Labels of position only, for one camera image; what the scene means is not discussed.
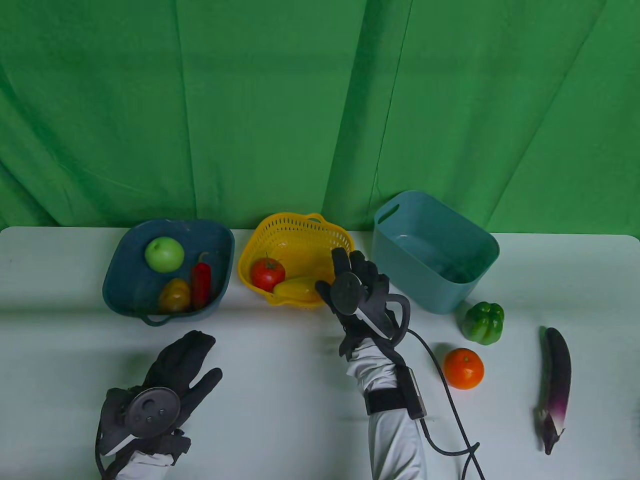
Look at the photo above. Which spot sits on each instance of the person's right hand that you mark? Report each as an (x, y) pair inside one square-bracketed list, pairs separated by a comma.
[(367, 275)]

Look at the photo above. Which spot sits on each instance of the person's left hand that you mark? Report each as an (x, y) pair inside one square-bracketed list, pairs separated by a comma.
[(180, 360)]

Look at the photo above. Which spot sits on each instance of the yellow brown bell pepper object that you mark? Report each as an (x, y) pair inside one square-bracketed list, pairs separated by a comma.
[(174, 296)]

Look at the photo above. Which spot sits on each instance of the yellow perforated basket container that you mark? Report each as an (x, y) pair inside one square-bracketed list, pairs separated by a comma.
[(295, 245)]

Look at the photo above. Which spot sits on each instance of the red chili pepper object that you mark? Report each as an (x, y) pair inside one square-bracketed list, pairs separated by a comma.
[(201, 282)]

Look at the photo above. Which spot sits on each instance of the teal plastic bin container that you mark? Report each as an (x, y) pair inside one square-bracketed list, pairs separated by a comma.
[(450, 292)]

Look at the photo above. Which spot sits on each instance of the dark blue bowl container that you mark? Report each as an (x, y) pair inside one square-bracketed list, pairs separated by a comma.
[(130, 285)]

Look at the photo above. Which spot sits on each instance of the red tomato object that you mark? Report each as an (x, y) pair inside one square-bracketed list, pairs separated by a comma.
[(267, 274)]

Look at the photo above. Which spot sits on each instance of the green apple object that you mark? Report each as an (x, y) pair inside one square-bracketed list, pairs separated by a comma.
[(165, 254)]

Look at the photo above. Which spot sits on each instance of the green bell pepper object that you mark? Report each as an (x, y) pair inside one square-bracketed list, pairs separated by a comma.
[(482, 324)]

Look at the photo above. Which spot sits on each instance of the orange fruit object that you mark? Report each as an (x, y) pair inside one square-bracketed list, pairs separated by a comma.
[(464, 369)]

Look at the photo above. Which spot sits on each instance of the purple eggplant object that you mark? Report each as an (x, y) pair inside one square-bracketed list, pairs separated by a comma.
[(557, 370)]

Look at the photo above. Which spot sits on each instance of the person's left forearm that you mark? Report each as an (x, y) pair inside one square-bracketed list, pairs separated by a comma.
[(145, 467)]

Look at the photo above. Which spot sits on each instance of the person's right forearm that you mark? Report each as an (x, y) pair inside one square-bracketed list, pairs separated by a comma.
[(395, 445)]

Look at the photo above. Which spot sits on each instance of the round black glove tracker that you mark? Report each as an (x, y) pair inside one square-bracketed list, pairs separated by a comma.
[(152, 412), (346, 295)]

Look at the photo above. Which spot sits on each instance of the green backdrop cloth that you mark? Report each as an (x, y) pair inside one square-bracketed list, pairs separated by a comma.
[(250, 100)]

